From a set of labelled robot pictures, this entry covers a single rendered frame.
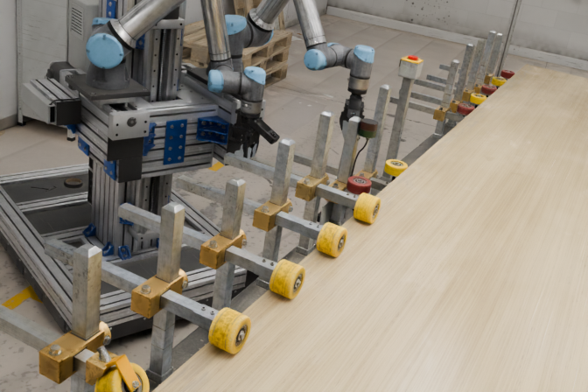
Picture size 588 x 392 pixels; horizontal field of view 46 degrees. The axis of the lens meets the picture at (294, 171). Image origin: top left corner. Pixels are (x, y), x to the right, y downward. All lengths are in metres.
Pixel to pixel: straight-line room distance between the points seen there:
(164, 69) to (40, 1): 2.06
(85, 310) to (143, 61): 1.53
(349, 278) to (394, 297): 0.12
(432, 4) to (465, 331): 8.62
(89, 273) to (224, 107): 1.51
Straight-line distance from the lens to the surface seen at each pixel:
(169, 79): 2.73
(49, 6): 4.65
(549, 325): 1.82
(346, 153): 2.33
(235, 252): 1.67
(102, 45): 2.31
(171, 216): 1.45
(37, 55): 4.79
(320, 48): 2.47
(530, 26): 9.98
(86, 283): 1.30
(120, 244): 3.03
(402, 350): 1.56
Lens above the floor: 1.80
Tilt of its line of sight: 23 degrees down
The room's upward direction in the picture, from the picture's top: 9 degrees clockwise
